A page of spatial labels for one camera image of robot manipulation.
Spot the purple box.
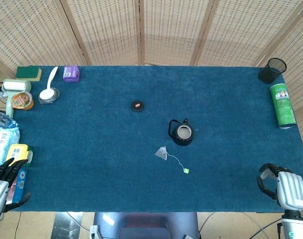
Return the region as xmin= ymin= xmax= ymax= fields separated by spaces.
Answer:
xmin=62 ymin=65 xmax=81 ymax=83

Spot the silver steel wool scourer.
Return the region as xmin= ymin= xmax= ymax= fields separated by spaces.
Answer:
xmin=38 ymin=87 xmax=60 ymax=105

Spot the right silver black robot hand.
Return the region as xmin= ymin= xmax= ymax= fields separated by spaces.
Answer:
xmin=256 ymin=163 xmax=303 ymax=212

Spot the white plastic spoon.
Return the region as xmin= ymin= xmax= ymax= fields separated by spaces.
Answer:
xmin=39 ymin=66 xmax=59 ymax=100

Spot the tea bag with green tag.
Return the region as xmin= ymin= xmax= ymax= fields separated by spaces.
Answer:
xmin=155 ymin=145 xmax=190 ymax=174

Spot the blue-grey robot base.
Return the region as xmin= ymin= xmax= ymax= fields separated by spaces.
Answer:
xmin=90 ymin=211 xmax=200 ymax=239

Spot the clear plastic water bottle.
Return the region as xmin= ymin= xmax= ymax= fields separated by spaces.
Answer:
xmin=0 ymin=107 xmax=18 ymax=129

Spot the blue cookie box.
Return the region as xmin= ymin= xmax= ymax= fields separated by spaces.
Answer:
xmin=6 ymin=168 xmax=28 ymax=204

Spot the green chip can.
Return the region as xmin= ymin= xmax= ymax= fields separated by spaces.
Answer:
xmin=269 ymin=83 xmax=297 ymax=129

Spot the green white small packet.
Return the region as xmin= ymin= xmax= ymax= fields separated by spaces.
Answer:
xmin=24 ymin=146 xmax=34 ymax=167

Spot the white floor cable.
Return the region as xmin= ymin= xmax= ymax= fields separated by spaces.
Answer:
xmin=198 ymin=211 xmax=284 ymax=239

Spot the green yellow sponge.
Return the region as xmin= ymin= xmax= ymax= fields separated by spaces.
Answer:
xmin=15 ymin=66 xmax=42 ymax=82

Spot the bamboo folding screen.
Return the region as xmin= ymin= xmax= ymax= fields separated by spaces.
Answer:
xmin=0 ymin=0 xmax=303 ymax=140

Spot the white blue wet wipes pack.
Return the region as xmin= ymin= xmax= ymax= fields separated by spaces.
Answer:
xmin=0 ymin=127 xmax=20 ymax=170

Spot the yellow box with barcode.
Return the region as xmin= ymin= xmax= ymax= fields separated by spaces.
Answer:
xmin=5 ymin=143 xmax=29 ymax=167

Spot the black cast iron teapot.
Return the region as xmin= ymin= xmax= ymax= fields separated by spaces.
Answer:
xmin=168 ymin=118 xmax=195 ymax=146

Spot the light green lint roller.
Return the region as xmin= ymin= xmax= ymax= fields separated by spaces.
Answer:
xmin=1 ymin=79 xmax=32 ymax=118

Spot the black mesh pen holder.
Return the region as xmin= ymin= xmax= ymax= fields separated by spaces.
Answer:
xmin=258 ymin=57 xmax=288 ymax=84

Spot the black teapot lid orange knob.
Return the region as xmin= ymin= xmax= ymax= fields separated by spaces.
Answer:
xmin=130 ymin=100 xmax=145 ymax=113

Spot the blue table cloth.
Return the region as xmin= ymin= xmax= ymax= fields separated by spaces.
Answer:
xmin=1 ymin=65 xmax=303 ymax=214

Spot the orange jelly cup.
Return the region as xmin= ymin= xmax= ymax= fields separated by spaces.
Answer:
xmin=11 ymin=91 xmax=34 ymax=111

